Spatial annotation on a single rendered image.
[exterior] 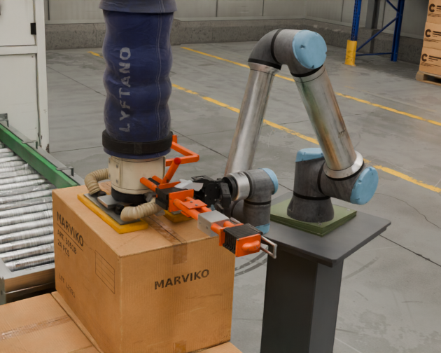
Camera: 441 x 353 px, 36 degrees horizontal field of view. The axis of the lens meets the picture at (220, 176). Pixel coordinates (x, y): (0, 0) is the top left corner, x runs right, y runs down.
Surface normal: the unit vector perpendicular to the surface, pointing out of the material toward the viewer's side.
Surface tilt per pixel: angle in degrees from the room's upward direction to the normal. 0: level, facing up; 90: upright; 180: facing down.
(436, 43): 94
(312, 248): 0
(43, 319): 0
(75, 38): 90
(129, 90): 70
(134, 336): 90
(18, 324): 0
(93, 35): 90
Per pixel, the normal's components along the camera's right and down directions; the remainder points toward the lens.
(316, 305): 0.80, 0.23
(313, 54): 0.62, 0.13
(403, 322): 0.04, -0.94
